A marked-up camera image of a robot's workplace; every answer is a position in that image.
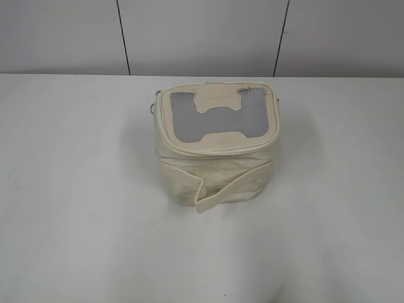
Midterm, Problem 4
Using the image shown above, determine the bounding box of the cream fabric zipper bag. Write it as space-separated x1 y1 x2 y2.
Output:
150 82 282 213

